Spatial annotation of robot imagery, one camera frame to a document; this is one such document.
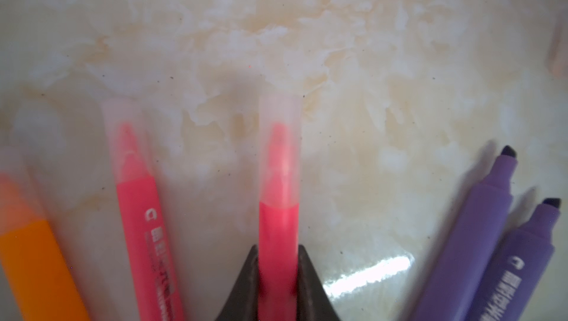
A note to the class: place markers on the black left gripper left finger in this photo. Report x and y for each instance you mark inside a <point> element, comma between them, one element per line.
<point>241,305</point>

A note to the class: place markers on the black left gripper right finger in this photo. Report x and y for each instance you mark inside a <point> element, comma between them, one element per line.
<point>312,301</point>

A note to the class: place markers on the purple highlighter pen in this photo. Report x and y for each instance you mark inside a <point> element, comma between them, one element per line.
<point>450,289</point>
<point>517,266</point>

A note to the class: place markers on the pink highlighter pen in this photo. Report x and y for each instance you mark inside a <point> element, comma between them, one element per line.
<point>279,203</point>
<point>148,246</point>

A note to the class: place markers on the orange highlighter pen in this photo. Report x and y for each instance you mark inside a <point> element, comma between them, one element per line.
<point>33,263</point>

